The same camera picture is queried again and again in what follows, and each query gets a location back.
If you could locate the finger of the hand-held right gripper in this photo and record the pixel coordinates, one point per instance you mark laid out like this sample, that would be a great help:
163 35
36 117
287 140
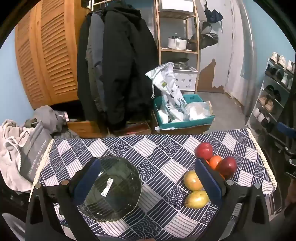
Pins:
285 127

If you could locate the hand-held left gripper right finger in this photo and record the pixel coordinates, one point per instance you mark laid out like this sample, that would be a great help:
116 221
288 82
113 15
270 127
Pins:
208 183

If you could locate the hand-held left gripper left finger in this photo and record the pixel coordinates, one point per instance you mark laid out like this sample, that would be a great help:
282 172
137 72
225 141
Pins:
89 178

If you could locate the yellow mango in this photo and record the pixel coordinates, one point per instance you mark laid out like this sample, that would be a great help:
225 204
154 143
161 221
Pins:
197 199
193 180

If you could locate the red apple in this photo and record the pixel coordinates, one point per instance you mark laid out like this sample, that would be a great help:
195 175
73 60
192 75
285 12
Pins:
204 150
227 165

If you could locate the ribbed glass plate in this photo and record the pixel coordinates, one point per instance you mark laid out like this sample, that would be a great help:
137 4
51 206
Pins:
115 185

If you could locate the wooden drawer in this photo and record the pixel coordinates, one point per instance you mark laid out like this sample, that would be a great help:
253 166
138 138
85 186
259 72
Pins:
85 129

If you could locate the blue white patterned tablecloth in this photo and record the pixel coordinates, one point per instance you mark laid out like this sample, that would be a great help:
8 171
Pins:
161 150

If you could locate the large cardboard box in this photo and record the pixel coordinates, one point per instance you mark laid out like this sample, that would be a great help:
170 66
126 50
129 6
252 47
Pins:
185 130

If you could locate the grey tote bag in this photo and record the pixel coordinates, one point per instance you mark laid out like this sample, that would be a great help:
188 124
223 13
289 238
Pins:
34 155

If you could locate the teal plastic bin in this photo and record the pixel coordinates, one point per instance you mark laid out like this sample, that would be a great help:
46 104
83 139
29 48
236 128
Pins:
201 122

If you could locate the small cardboard box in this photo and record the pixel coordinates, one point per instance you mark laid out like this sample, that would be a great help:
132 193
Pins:
136 129

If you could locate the clear plastic bag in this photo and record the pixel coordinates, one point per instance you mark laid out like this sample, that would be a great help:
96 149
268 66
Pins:
198 111

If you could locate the grey clothes pile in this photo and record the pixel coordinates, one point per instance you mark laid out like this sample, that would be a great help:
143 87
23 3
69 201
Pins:
48 118

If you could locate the grey metal pipe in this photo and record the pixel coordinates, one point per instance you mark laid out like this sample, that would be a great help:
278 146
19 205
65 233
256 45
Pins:
251 58

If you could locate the pale fleece blanket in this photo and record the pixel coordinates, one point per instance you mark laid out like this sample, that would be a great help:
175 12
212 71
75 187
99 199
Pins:
9 150

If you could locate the white door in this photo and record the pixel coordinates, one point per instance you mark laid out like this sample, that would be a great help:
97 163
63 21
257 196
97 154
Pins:
234 46

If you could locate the black jacket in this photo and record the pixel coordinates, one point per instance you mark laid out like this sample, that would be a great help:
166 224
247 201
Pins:
82 81

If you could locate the white patterned bag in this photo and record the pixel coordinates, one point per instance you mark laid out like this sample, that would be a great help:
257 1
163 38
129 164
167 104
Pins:
171 92

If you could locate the white plastic basket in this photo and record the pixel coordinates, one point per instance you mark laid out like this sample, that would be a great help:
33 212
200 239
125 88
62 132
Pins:
187 80

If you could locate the black hooded coat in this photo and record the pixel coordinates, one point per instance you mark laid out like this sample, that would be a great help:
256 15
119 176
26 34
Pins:
124 69

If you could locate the grey jacket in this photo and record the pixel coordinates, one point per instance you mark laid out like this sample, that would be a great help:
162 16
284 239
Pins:
94 58

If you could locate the hanging dark bags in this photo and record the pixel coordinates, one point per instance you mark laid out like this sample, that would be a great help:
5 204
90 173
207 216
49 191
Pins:
207 34

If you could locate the metal basin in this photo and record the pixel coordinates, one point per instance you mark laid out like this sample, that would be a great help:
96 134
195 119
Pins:
180 63

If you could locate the dark pan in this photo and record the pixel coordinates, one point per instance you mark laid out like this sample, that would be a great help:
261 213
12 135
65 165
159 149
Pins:
191 45

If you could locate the wooden louvered wardrobe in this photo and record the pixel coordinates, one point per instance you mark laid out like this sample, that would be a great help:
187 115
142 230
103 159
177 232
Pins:
53 58

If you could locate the wooden shelf rack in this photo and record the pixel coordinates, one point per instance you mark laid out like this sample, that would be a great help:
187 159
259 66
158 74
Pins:
178 51

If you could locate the dark blue umbrella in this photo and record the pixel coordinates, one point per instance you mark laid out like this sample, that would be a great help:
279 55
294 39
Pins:
214 14

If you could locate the white pot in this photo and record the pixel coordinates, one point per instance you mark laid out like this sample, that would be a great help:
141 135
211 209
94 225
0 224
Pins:
177 42

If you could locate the white storage box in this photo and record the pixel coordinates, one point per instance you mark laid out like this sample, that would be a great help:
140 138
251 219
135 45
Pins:
177 5

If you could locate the clothes rail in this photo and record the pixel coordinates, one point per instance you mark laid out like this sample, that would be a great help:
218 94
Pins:
99 3

